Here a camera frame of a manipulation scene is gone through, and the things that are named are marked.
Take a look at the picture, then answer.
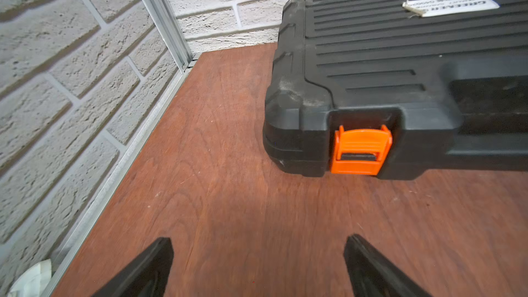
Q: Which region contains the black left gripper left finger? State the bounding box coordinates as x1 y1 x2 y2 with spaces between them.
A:
93 237 174 297

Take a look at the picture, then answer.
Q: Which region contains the black plastic tool case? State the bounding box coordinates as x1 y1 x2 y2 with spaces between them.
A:
263 0 527 180

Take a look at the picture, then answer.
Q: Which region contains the white strip plug on cable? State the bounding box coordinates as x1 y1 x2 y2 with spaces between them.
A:
7 259 53 297

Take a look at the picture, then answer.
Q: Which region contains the aluminium corner frame post left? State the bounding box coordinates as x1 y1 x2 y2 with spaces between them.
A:
142 0 193 72

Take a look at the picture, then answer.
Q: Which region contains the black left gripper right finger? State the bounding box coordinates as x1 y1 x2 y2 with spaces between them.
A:
343 234 430 297

